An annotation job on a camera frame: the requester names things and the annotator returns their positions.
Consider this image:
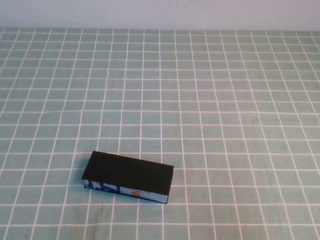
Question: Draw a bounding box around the green checked tablecloth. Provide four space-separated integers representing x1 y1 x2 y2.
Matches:
0 26 320 240

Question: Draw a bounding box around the black printed glasses case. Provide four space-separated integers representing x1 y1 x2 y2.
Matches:
80 150 174 205

